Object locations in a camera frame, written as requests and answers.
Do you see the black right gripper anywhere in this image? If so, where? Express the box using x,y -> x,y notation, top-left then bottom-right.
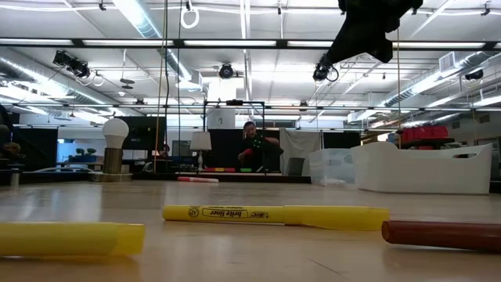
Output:
326,0 -> 424,64

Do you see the orange and white marker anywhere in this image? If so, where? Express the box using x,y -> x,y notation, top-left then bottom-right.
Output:
177,176 -> 220,184

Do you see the clear plastic divided bin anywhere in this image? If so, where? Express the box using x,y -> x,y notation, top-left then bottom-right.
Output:
308,147 -> 357,186

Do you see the white bulb brass lamp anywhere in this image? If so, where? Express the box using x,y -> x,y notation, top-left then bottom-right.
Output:
87,117 -> 134,183

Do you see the brown marker with white end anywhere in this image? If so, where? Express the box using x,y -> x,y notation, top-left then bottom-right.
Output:
380,219 -> 501,253

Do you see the white plastic bin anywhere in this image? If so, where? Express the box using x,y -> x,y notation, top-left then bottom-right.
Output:
351,141 -> 493,196

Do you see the red storage bin row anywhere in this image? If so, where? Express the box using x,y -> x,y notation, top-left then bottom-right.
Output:
401,125 -> 450,143

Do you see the white paper sign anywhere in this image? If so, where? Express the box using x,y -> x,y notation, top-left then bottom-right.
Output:
207,108 -> 236,131

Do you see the grey trash bin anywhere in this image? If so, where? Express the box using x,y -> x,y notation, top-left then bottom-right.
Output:
287,157 -> 306,177

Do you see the grey backdrop cloth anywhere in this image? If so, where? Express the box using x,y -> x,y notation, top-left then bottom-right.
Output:
279,128 -> 323,176

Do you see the silver ventilation duct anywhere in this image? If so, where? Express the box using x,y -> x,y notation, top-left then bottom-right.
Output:
385,50 -> 495,107
0,54 -> 118,107
113,0 -> 195,81

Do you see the slim yellow highlighter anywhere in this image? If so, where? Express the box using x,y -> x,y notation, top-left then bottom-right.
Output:
0,220 -> 146,258
161,204 -> 391,232

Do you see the black frame stand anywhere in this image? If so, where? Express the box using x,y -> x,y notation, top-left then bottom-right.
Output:
202,99 -> 266,132

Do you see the black hanging cable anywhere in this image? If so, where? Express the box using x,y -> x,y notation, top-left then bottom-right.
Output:
176,15 -> 182,174

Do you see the white shade table lamp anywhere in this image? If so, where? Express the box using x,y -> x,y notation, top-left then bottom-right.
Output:
189,131 -> 213,173

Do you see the black wall screen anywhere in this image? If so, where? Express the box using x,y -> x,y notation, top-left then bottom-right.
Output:
117,115 -> 168,152

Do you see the white hanging cable loop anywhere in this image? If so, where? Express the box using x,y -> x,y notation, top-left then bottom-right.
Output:
179,6 -> 200,30

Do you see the black partition panel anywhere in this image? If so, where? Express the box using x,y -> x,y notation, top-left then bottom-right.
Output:
205,128 -> 281,173
11,127 -> 59,172
323,131 -> 362,150

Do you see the blue planter with plants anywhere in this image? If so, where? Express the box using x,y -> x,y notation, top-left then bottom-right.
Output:
68,147 -> 98,164

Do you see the tan hanging rope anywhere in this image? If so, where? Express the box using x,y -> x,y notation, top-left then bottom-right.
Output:
395,31 -> 402,130

